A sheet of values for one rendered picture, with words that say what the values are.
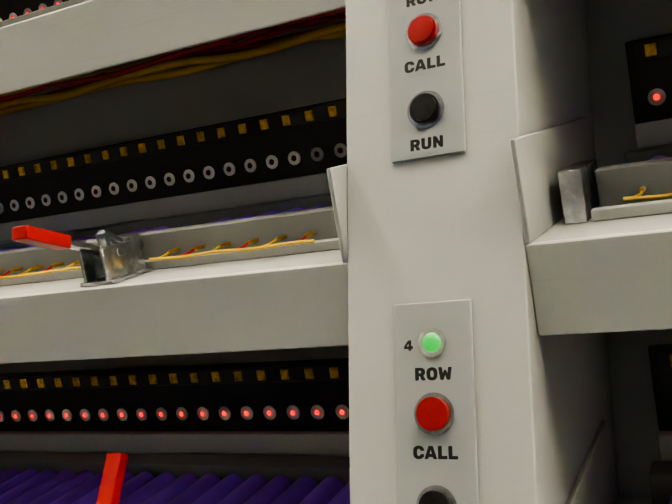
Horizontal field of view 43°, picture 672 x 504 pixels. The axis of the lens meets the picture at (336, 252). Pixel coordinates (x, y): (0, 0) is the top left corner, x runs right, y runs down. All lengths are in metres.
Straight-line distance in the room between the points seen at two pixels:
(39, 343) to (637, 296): 0.37
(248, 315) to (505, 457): 0.17
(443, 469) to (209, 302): 0.17
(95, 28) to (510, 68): 0.30
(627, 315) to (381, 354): 0.12
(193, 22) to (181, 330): 0.20
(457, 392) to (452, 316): 0.04
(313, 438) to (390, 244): 0.24
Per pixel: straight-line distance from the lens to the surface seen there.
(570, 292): 0.41
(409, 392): 0.42
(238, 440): 0.67
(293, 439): 0.65
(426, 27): 0.46
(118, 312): 0.54
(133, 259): 0.57
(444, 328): 0.42
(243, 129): 0.69
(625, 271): 0.41
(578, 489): 0.47
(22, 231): 0.52
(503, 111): 0.43
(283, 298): 0.47
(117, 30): 0.60
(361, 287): 0.44
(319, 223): 0.51
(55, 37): 0.64
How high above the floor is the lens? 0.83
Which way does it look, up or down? 11 degrees up
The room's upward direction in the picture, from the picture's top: straight up
